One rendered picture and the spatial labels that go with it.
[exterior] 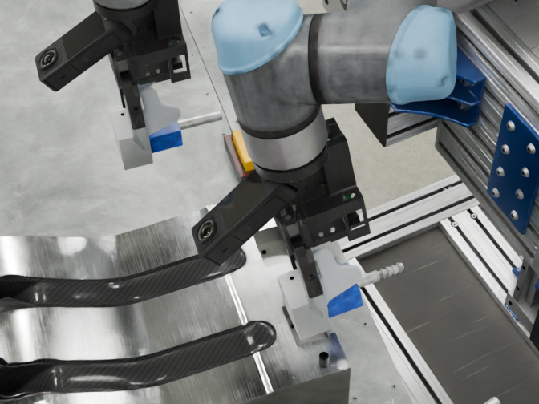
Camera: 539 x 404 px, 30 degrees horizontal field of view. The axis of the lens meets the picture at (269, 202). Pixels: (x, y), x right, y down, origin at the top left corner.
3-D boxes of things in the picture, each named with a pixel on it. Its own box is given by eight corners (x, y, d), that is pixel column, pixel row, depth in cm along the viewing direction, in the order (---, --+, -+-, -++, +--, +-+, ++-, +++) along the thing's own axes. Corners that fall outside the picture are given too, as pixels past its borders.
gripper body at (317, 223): (373, 240, 97) (354, 151, 89) (290, 272, 97) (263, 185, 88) (346, 190, 103) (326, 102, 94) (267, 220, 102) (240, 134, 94)
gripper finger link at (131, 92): (148, 133, 113) (133, 66, 108) (135, 137, 113) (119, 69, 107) (139, 112, 117) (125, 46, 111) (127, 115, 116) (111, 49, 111)
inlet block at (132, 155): (216, 116, 127) (214, 86, 123) (228, 143, 124) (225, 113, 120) (115, 142, 125) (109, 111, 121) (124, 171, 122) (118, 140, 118)
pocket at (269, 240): (289, 241, 121) (289, 222, 118) (303, 276, 117) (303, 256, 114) (253, 251, 120) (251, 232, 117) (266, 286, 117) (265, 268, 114)
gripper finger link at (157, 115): (189, 151, 118) (176, 84, 112) (140, 164, 117) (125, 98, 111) (184, 138, 120) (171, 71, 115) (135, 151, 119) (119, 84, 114)
